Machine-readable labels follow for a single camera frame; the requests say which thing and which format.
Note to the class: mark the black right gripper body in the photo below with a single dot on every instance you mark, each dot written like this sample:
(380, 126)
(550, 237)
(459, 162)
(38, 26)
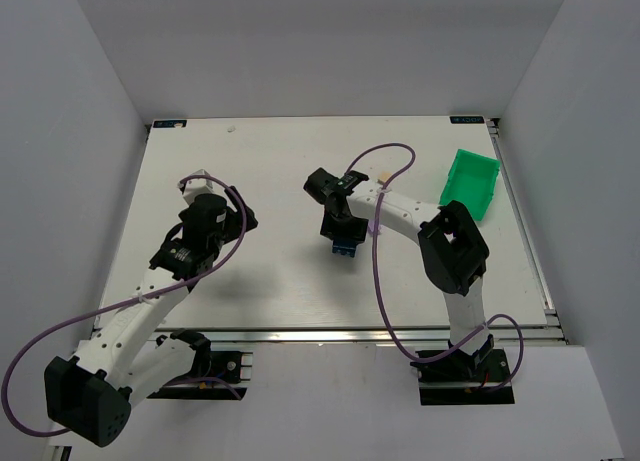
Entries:
(343, 230)

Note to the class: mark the dark blue bridge block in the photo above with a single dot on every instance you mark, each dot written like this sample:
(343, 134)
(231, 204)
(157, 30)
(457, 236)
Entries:
(344, 247)

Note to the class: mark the purple house-shaped block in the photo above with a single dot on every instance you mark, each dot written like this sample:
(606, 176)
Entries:
(373, 229)

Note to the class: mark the green plastic bin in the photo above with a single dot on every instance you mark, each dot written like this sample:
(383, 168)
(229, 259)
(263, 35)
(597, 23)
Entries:
(471, 181)

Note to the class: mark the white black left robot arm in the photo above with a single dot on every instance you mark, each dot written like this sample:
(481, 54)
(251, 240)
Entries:
(93, 392)

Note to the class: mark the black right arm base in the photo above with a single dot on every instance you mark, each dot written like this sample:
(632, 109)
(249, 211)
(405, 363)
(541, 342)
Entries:
(448, 382)

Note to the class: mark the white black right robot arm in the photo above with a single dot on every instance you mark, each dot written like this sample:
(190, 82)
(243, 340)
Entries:
(452, 248)

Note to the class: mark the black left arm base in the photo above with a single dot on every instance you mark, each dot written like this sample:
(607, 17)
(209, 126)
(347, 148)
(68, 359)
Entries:
(215, 375)

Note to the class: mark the blue label sticker left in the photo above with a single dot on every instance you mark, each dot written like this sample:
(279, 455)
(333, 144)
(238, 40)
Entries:
(169, 124)

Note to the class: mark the blue label sticker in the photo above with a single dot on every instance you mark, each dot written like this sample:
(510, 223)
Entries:
(169, 124)
(463, 120)

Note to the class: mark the blue label sticker right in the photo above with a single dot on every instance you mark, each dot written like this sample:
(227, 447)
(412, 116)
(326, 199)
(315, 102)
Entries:
(463, 120)

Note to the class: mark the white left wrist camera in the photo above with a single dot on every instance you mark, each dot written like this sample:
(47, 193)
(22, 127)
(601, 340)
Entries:
(199, 184)

